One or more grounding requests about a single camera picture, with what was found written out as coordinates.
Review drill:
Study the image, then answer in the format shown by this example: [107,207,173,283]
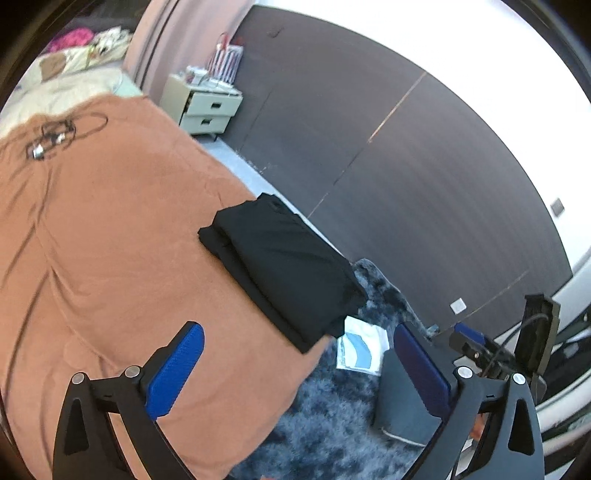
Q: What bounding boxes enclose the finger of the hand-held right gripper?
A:
[449,322,511,366]

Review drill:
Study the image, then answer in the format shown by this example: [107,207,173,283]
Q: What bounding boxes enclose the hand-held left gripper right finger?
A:
[393,322,546,480]

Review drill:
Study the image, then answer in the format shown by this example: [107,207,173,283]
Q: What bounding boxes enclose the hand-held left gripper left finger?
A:
[52,320,206,480]

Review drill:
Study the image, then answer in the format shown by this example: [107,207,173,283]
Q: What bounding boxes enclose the black pants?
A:
[198,193,369,355]

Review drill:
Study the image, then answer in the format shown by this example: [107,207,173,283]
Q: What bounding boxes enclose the white and blue packet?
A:
[335,316,389,376]

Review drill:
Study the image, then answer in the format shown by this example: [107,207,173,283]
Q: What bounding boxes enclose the grey shaggy rug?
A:
[226,257,462,480]

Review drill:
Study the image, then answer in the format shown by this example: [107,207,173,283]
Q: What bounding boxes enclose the brown blanket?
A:
[0,95,346,480]

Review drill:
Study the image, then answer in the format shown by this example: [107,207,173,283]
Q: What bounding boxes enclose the pale green nightstand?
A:
[159,73,245,137]

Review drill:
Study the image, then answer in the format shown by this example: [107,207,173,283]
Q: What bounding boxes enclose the cream bedsheet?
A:
[0,46,145,139]

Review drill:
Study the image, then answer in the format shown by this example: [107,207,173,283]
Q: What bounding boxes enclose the striped bag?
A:
[205,32,245,85]

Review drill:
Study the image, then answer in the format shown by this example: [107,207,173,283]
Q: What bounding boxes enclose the brown cardboard piece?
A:
[39,54,71,80]

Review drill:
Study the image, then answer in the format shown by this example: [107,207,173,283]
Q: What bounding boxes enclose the pink curtain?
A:
[122,0,256,106]

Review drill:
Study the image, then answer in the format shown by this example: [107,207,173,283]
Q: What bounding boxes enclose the printed white cloth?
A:
[83,27,136,71]

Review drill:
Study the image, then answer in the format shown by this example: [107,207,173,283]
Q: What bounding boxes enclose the pink cloth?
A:
[48,27,94,54]

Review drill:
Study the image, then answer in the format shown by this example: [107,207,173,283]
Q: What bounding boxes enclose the white cable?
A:
[379,425,428,449]

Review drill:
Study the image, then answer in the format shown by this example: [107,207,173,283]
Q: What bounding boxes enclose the black cable bundle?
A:
[23,112,110,163]

